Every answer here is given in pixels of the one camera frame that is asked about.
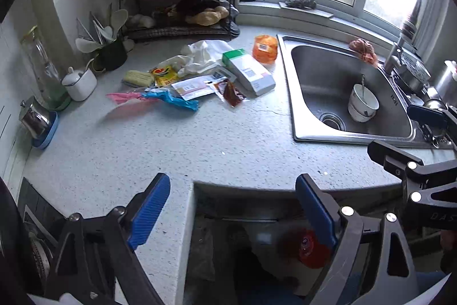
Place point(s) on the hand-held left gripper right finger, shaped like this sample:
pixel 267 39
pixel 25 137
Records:
pixel 316 212

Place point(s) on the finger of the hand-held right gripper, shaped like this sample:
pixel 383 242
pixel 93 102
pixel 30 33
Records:
pixel 428 114
pixel 396 155

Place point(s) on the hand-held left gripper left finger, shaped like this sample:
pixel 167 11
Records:
pixel 148 212

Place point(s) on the red plastic bin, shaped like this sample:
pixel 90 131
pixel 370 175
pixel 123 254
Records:
pixel 310 251

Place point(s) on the white pink sachet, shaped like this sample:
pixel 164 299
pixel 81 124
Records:
pixel 192 87

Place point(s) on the steel mixing bowl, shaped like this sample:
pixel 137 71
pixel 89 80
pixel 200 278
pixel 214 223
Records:
pixel 433 102

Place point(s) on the steel pot perforated lid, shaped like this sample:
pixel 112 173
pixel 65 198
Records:
pixel 414 71

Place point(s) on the white ceramic bowl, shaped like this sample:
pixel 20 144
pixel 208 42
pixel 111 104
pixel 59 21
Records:
pixel 363 106

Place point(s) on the steel faucet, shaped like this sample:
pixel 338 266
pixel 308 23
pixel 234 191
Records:
pixel 392 58

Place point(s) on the metal spoon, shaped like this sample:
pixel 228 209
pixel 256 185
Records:
pixel 362 85

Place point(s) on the orange scrub cloth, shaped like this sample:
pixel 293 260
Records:
pixel 363 50

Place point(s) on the stainless steel sink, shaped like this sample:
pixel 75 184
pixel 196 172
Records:
pixel 321 76

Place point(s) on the black gas stove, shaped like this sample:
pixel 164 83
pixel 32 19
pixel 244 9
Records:
pixel 35 199

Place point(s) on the blue plastic wrapper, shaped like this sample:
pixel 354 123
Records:
pixel 171 99

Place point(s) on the pink plastic wrapper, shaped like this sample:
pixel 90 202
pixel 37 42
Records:
pixel 123 97

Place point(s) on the yellow green sponge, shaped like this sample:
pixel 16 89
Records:
pixel 138 78

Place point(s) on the yellow red seasoning packet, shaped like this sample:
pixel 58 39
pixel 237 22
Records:
pixel 164 74

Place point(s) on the red sauce sachet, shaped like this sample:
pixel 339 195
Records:
pixel 230 92

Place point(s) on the white lidded sugar pot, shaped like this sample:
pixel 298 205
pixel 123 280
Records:
pixel 80 83

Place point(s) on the small steel pot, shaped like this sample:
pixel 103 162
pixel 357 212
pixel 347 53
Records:
pixel 34 119

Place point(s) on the white green carton box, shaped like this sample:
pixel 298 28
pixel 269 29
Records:
pixel 250 72

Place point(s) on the white barcode packet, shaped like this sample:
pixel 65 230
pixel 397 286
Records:
pixel 223 73

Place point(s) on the orange plastic packet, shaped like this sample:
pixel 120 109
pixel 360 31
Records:
pixel 265 49

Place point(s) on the white paper towel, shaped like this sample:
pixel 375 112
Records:
pixel 205 53

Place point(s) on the dark steel wool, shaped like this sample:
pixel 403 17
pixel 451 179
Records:
pixel 301 1

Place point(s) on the white rice paddle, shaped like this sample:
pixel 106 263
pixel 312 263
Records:
pixel 87 45

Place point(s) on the tall glass jar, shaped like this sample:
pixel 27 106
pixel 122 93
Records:
pixel 43 69

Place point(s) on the dark mug with utensils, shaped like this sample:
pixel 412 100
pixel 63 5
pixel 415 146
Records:
pixel 96 28

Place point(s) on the white ladle spoon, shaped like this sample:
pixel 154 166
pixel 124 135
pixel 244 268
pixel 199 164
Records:
pixel 118 19

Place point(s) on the large ginger root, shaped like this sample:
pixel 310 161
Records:
pixel 206 18

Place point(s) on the black plastic bag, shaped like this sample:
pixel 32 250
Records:
pixel 194 5

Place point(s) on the small ginger root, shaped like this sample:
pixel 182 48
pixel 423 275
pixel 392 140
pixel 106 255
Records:
pixel 222 11

